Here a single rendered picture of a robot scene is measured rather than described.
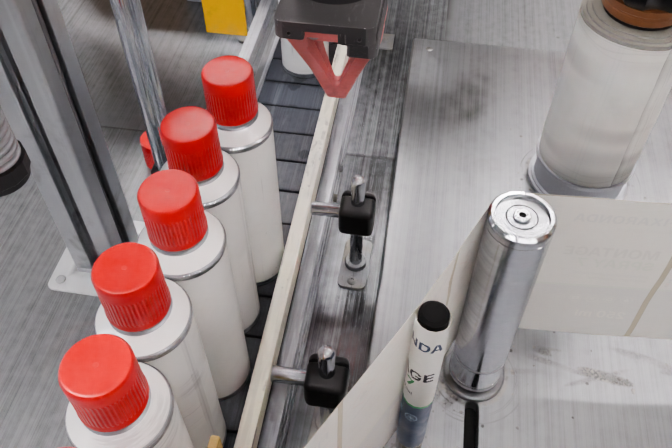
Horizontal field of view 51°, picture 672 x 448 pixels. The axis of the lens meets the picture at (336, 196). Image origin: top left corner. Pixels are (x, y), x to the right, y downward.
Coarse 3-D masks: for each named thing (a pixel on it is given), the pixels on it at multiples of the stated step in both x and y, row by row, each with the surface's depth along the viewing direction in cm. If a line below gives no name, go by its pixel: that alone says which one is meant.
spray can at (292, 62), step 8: (288, 48) 73; (328, 48) 75; (288, 56) 74; (296, 56) 73; (328, 56) 76; (288, 64) 75; (296, 64) 74; (304, 64) 74; (288, 72) 76; (296, 72) 75; (304, 72) 75; (312, 72) 75
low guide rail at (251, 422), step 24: (336, 48) 73; (336, 72) 71; (312, 144) 64; (312, 168) 62; (312, 192) 60; (288, 240) 57; (288, 264) 55; (288, 288) 54; (288, 312) 54; (264, 336) 51; (264, 360) 50; (264, 384) 48; (264, 408) 48; (240, 432) 46
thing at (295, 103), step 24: (264, 96) 74; (288, 96) 74; (312, 96) 74; (288, 120) 71; (312, 120) 71; (288, 144) 69; (288, 168) 67; (288, 192) 65; (288, 216) 63; (264, 288) 58; (264, 312) 56; (240, 408) 51
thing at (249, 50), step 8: (264, 0) 71; (272, 0) 71; (264, 8) 70; (272, 8) 71; (256, 16) 69; (264, 16) 69; (256, 24) 68; (264, 24) 69; (248, 32) 67; (256, 32) 67; (264, 32) 69; (248, 40) 66; (256, 40) 66; (248, 48) 66; (256, 48) 67; (240, 56) 65; (248, 56) 65
